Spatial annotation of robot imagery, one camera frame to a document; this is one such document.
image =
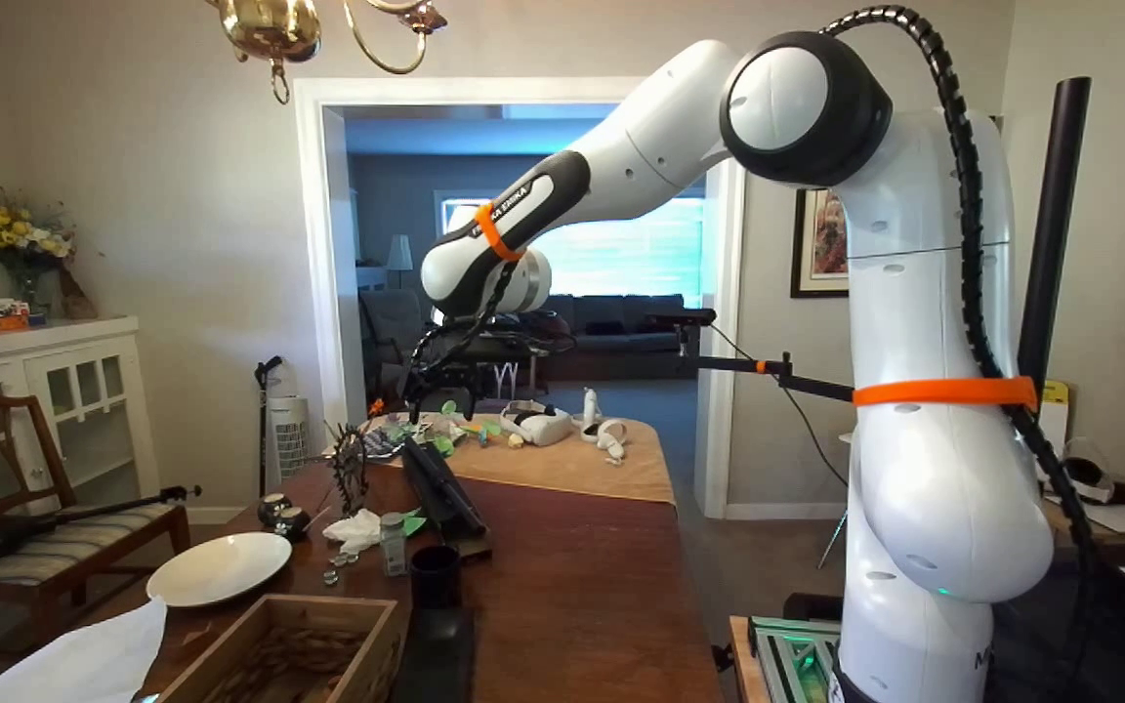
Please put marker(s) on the wooden crate box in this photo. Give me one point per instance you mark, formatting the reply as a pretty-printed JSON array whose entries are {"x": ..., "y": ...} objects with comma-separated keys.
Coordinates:
[{"x": 300, "y": 650}]

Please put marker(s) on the framed wall picture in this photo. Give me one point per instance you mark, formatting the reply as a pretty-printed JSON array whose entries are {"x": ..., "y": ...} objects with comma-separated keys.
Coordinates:
[{"x": 819, "y": 248}]

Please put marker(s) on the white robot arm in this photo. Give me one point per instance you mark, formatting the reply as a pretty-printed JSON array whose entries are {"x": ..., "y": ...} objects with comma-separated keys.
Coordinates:
[{"x": 943, "y": 515}]

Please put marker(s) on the yellow flower bouquet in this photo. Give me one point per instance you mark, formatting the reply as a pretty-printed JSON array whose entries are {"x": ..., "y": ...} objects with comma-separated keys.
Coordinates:
[{"x": 29, "y": 253}]

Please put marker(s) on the green aluminium robot base frame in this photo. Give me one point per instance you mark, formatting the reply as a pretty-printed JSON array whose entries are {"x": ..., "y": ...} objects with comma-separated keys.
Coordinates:
[{"x": 787, "y": 663}]

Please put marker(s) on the clear glass bottle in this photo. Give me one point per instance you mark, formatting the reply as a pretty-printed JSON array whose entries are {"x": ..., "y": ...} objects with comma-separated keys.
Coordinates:
[{"x": 394, "y": 545}]

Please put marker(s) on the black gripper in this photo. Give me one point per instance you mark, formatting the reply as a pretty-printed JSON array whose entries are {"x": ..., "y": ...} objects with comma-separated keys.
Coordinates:
[{"x": 457, "y": 356}]

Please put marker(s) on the white glass-door cabinet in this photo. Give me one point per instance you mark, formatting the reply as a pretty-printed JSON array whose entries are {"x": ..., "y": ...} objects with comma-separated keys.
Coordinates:
[{"x": 93, "y": 391}]

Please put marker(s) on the dark metal gear sculpture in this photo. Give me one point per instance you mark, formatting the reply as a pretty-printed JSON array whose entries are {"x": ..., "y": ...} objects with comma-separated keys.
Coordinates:
[{"x": 348, "y": 461}]

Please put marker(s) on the black cup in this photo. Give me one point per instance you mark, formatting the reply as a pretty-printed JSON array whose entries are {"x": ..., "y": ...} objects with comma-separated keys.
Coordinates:
[{"x": 437, "y": 577}]

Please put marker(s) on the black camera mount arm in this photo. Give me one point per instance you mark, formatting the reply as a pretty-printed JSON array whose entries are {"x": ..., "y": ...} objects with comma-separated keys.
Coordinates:
[{"x": 666, "y": 345}]

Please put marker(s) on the brass chandelier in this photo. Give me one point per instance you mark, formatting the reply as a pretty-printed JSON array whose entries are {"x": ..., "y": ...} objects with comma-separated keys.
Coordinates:
[{"x": 288, "y": 33}]

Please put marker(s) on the white round plate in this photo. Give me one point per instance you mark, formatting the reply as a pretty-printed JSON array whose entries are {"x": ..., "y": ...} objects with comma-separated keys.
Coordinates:
[{"x": 220, "y": 567}]

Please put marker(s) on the crumpled white napkin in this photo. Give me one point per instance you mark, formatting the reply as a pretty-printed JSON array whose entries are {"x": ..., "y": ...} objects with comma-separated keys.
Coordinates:
[{"x": 353, "y": 530}]

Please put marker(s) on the wooden chair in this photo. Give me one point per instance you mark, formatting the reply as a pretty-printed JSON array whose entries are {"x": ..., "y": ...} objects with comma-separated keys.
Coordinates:
[{"x": 54, "y": 545}]

